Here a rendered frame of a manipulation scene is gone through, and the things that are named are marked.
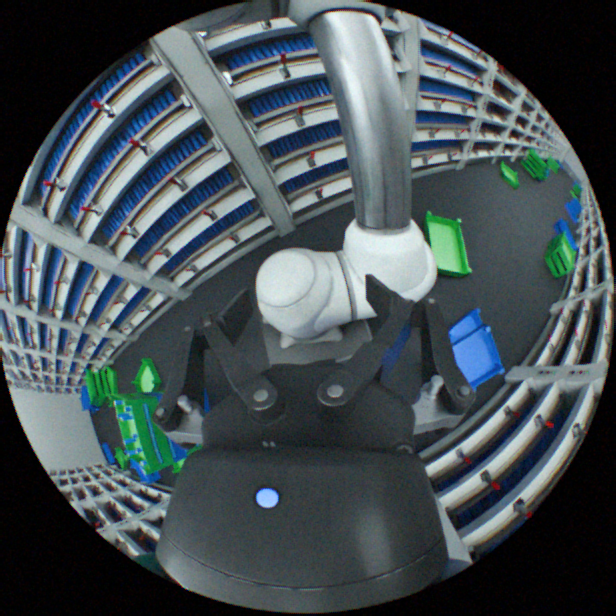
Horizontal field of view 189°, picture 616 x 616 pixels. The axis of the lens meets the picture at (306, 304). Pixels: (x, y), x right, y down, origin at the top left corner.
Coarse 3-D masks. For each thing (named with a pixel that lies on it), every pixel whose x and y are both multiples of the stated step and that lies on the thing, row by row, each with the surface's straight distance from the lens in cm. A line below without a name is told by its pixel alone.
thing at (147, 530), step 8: (136, 520) 147; (144, 520) 148; (136, 528) 148; (144, 528) 143; (152, 528) 133; (144, 536) 133; (152, 536) 134; (144, 544) 153; (152, 544) 138; (152, 552) 145
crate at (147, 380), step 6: (144, 360) 144; (150, 360) 146; (144, 366) 153; (150, 366) 143; (138, 372) 157; (144, 372) 158; (150, 372) 150; (156, 372) 142; (138, 378) 164; (144, 378) 159; (150, 378) 151; (156, 378) 138; (132, 384) 165; (138, 384) 167; (144, 384) 161; (150, 384) 152; (156, 384) 138; (138, 390) 164; (144, 390) 162; (150, 390) 154; (156, 390) 146
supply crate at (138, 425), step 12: (120, 396) 91; (120, 408) 100; (132, 408) 80; (120, 420) 100; (132, 420) 96; (144, 420) 83; (132, 432) 101; (144, 432) 84; (132, 444) 105; (144, 444) 85; (132, 456) 104; (144, 456) 86; (144, 468) 94; (156, 468) 90
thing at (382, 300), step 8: (368, 280) 20; (376, 280) 18; (368, 288) 20; (376, 288) 17; (384, 288) 16; (368, 296) 20; (376, 296) 18; (384, 296) 16; (392, 296) 15; (376, 304) 18; (384, 304) 16; (392, 304) 15; (376, 312) 18; (384, 312) 16; (384, 320) 16
